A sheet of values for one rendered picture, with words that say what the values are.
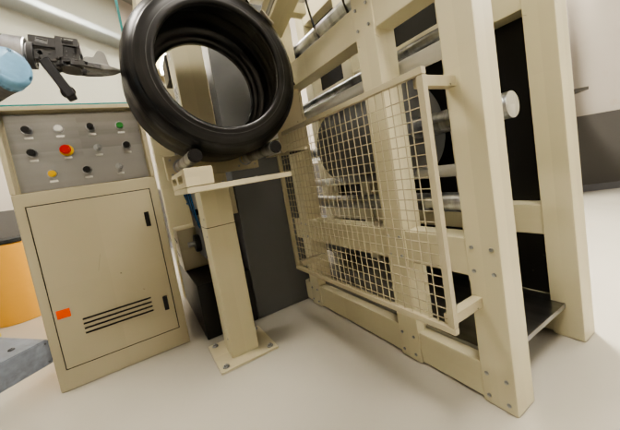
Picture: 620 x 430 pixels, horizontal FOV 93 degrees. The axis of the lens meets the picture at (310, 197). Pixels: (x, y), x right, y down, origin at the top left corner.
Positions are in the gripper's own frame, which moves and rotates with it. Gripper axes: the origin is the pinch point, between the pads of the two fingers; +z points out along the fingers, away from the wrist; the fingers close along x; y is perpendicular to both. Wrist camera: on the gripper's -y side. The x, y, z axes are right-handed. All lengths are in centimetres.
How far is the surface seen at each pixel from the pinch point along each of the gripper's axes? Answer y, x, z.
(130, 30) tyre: 9.2, -9.9, 4.6
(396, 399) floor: -112, -40, 72
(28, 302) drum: -116, 206, -77
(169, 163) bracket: -26.1, 22.6, 15.1
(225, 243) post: -62, 25, 36
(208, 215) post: -49, 25, 29
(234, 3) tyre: 23.8, -12.0, 35.7
